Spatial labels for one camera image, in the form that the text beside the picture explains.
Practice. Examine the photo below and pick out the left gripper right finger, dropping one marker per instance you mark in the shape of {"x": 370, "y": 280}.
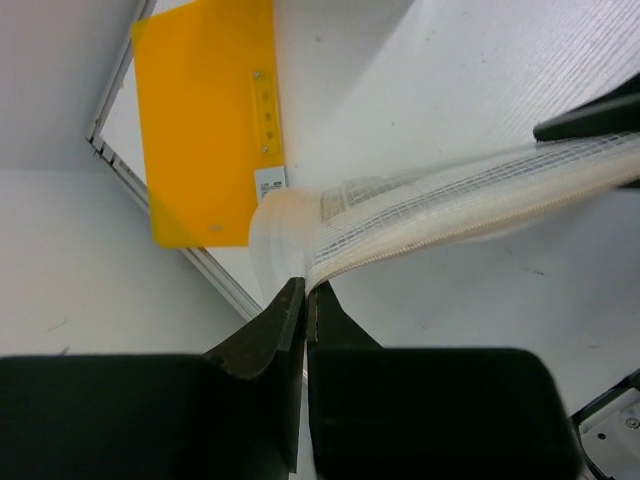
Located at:
{"x": 377, "y": 412}

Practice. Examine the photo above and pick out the yellow folder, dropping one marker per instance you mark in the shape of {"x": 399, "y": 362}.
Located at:
{"x": 206, "y": 80}

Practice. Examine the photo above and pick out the white printed booklet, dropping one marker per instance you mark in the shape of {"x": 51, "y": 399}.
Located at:
{"x": 318, "y": 233}

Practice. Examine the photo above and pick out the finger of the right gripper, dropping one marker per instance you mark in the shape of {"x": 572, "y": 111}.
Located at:
{"x": 615, "y": 112}

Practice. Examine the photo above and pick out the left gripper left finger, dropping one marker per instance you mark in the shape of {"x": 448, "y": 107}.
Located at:
{"x": 230, "y": 413}

